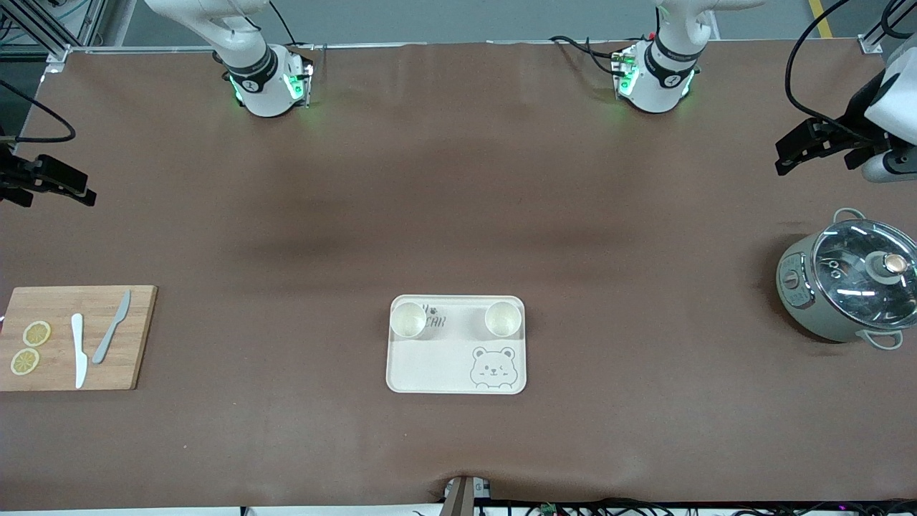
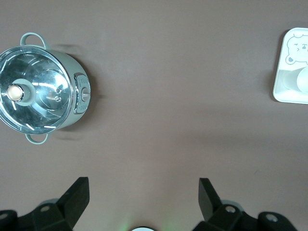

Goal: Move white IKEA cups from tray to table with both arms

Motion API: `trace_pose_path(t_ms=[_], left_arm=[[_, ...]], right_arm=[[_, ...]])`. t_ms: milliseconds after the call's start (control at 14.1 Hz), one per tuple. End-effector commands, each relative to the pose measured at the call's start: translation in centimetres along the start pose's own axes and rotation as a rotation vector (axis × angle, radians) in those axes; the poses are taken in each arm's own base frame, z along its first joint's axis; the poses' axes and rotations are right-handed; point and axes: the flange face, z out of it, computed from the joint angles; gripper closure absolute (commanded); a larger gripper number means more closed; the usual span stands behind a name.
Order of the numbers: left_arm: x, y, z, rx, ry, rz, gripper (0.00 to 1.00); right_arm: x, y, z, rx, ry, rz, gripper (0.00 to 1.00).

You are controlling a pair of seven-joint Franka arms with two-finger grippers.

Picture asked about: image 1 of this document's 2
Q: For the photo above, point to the white paper cup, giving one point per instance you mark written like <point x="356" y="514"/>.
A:
<point x="409" y="319"/>
<point x="502" y="319"/>

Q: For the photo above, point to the white bear print tray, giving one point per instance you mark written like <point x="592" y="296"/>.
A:
<point x="456" y="358"/>

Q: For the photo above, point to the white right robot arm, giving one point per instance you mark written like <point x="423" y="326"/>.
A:
<point x="258" y="79"/>

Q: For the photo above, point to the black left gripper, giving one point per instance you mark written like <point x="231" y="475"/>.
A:
<point x="857" y="115"/>

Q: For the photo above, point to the aluminium frame profile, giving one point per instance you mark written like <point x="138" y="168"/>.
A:
<point x="50" y="29"/>
<point x="877" y="32"/>

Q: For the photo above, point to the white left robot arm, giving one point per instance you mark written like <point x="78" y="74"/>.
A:
<point x="663" y="79"/>

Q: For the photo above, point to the metal table edge bracket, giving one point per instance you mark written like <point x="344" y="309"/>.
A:
<point x="466" y="494"/>

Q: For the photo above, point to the glass pot lid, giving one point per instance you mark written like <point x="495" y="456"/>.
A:
<point x="867" y="269"/>

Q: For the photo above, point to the grey-green electric cooking pot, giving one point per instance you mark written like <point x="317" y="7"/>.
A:
<point x="799" y="294"/>

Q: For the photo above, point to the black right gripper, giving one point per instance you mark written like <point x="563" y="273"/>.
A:
<point x="13" y="174"/>

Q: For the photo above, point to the white plastic knife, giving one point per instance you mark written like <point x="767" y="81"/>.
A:
<point x="79" y="351"/>

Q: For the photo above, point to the grey plastic knife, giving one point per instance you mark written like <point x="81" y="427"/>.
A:
<point x="109" y="330"/>

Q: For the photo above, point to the wooden cutting board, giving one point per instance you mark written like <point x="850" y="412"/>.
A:
<point x="68" y="358"/>

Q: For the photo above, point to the lemon slice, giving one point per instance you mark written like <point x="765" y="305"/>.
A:
<point x="24" y="361"/>
<point x="36" y="333"/>

